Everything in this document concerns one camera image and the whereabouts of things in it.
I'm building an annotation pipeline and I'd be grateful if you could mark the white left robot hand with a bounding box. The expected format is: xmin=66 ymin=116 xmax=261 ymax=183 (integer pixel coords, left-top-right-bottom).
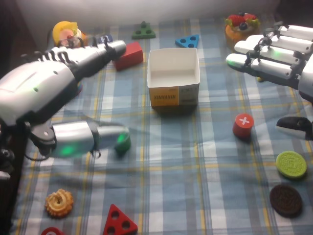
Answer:
xmin=0 ymin=40 xmax=130 ymax=159

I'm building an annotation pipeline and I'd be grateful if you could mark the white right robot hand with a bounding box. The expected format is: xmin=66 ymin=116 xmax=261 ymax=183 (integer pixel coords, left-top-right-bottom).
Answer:
xmin=225 ymin=23 xmax=313 ymax=141

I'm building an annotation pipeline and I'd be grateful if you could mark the red toy cylinder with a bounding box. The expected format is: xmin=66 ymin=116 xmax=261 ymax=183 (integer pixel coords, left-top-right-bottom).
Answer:
xmin=232 ymin=113 xmax=255 ymax=141

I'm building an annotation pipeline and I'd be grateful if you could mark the green toy cylinder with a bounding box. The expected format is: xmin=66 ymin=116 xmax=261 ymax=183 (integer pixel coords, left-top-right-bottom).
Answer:
xmin=114 ymin=133 xmax=132 ymax=155

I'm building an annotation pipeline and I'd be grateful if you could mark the blue cylinder with letter R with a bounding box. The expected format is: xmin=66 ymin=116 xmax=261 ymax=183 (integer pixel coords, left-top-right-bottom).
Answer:
xmin=97 ymin=34 xmax=113 ymax=45

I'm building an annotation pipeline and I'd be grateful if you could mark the white yellow paper box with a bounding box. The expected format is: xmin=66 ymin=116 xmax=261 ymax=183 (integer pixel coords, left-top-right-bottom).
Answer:
xmin=147 ymin=47 xmax=201 ymax=110

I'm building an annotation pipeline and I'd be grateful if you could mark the toy cupcake with strawberries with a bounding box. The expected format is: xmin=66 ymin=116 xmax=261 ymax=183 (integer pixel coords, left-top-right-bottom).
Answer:
xmin=224 ymin=12 xmax=261 ymax=48

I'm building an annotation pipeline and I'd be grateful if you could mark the toy cupcake with yellow topping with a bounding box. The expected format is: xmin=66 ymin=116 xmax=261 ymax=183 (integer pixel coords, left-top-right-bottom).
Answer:
xmin=52 ymin=21 xmax=89 ymax=47

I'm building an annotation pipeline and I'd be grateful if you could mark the blue triangle block with holes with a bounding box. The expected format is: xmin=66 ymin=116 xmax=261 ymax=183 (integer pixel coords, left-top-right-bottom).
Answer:
xmin=175 ymin=34 xmax=200 ymax=49

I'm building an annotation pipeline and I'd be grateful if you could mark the red rectangular wooden block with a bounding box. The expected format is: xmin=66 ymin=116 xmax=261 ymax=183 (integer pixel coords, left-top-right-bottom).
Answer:
xmin=112 ymin=41 xmax=144 ymax=71

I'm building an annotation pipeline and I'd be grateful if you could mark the green toy sandwich cookie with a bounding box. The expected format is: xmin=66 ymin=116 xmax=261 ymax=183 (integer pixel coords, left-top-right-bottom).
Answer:
xmin=275 ymin=151 xmax=308 ymax=181

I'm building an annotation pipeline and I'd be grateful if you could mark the green triangle block with holes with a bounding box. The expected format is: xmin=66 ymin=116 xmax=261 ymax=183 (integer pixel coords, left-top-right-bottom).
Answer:
xmin=132 ymin=21 xmax=157 ymax=40

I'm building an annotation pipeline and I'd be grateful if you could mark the toy butter cookie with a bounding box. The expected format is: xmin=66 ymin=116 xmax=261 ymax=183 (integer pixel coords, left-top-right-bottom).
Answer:
xmin=44 ymin=188 xmax=74 ymax=219

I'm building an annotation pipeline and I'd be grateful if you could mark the white backdrop panel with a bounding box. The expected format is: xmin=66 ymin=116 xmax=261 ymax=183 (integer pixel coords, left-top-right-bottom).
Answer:
xmin=18 ymin=0 xmax=278 ymax=25

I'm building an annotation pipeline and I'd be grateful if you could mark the brown toy sandwich cookie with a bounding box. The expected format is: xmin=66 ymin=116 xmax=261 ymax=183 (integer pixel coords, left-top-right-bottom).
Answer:
xmin=269 ymin=184 xmax=303 ymax=218

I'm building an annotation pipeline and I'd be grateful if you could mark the blue plaid table cloth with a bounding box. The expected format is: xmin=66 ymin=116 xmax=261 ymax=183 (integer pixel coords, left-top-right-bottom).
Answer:
xmin=11 ymin=17 xmax=313 ymax=235

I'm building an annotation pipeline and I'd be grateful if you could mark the red white round toy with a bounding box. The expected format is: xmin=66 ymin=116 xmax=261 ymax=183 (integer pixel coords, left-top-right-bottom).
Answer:
xmin=41 ymin=227 xmax=66 ymax=235

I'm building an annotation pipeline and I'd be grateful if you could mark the red triangle block with holes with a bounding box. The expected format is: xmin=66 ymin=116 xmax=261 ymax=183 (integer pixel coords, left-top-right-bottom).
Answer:
xmin=102 ymin=204 xmax=139 ymax=235

